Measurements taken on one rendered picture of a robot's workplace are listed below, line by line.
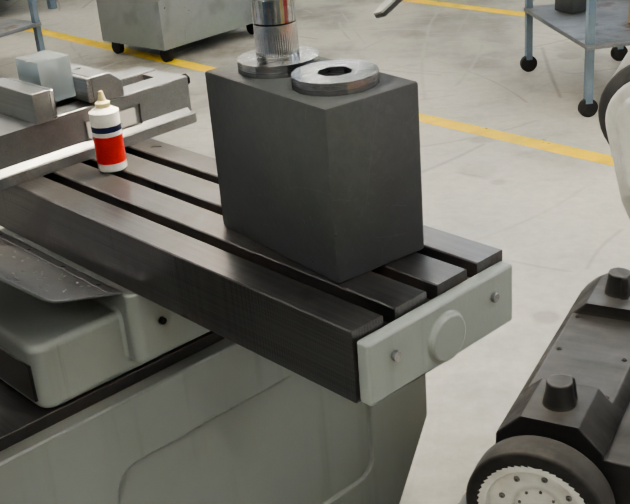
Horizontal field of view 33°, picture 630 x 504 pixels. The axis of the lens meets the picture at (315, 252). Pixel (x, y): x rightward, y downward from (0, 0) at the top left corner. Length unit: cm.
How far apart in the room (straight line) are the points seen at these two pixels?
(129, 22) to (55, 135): 459
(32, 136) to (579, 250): 222
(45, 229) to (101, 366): 22
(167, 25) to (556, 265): 321
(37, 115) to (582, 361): 87
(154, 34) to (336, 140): 495
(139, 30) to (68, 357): 481
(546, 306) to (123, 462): 187
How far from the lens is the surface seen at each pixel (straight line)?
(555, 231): 352
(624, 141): 141
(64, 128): 152
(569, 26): 485
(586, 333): 173
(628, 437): 154
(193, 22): 603
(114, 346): 134
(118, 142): 146
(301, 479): 166
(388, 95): 105
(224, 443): 151
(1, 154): 148
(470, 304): 109
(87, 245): 135
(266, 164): 112
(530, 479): 148
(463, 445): 248
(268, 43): 113
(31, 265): 138
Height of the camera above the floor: 144
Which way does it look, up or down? 25 degrees down
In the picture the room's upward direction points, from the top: 5 degrees counter-clockwise
